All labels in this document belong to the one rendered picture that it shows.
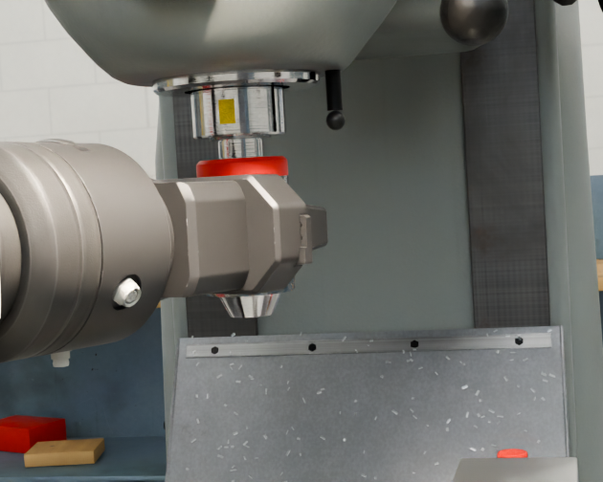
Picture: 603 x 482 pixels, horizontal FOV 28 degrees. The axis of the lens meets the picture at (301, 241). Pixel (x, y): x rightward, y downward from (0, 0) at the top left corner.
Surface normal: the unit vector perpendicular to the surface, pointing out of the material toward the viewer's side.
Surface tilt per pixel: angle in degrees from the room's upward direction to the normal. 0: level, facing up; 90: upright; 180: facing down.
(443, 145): 90
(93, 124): 90
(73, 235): 82
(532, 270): 90
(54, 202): 63
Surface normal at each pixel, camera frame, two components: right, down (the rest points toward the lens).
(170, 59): -0.11, 0.88
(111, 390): -0.20, 0.07
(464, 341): -0.21, -0.39
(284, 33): 0.37, 0.74
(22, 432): -0.52, 0.07
